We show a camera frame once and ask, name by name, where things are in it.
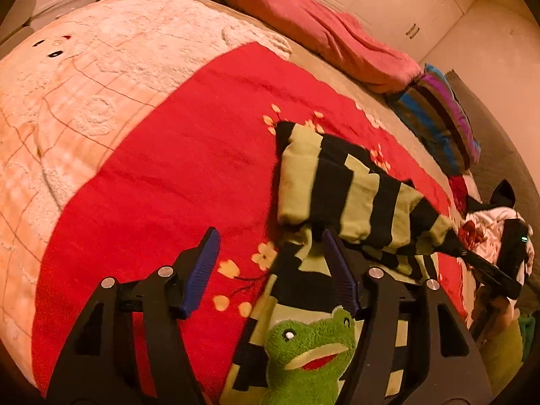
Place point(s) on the black garment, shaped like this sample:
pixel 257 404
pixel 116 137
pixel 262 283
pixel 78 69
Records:
pixel 500 198

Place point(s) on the striped colourful pillow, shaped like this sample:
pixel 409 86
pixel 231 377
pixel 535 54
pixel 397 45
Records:
pixel 438 122

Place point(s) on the beige bed sheet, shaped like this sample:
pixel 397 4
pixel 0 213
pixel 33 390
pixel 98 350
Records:
pixel 325 65

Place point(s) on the pink pillow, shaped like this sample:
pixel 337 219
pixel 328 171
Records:
pixel 320 29

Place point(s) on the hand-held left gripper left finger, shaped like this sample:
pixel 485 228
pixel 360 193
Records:
pixel 201 271

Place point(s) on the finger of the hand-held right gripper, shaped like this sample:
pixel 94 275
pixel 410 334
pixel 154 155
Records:
pixel 489 272

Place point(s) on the green black striped sweater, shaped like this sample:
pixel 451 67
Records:
pixel 337 177

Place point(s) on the red floral blanket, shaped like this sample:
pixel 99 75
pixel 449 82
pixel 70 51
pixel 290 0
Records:
pixel 168 168

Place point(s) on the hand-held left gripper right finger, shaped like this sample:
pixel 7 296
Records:
pixel 338 271

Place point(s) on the person's right hand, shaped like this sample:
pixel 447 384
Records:
pixel 502 314

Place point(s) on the peach fluffy blanket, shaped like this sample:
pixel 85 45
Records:
pixel 84 93

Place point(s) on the person's right forearm green sleeve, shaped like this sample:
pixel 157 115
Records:
pixel 504 358

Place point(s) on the grey headboard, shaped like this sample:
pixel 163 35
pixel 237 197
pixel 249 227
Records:
pixel 493 135

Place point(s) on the white wardrobe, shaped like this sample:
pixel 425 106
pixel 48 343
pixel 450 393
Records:
pixel 392 0

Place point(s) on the white red crumpled cloth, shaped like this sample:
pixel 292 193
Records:
pixel 485 228

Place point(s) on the green frog plush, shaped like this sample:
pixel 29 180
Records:
pixel 303 346

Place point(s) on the green cloth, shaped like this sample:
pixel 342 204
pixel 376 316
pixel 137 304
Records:
pixel 527 337

